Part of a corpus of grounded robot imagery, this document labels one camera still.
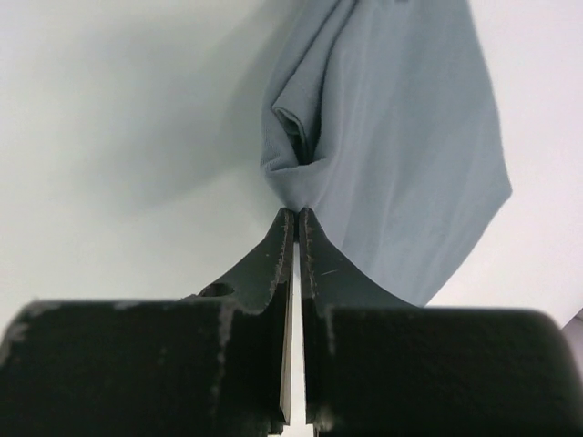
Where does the grey-blue t-shirt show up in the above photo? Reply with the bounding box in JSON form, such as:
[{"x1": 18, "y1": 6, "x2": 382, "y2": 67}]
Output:
[{"x1": 261, "y1": 1, "x2": 512, "y2": 305}]

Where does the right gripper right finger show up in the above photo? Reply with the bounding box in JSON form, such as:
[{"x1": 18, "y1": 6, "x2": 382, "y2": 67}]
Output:
[{"x1": 297, "y1": 209, "x2": 577, "y2": 436}]

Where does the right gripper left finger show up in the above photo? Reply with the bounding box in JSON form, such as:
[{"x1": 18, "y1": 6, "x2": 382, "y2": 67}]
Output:
[{"x1": 1, "y1": 208, "x2": 295, "y2": 436}]

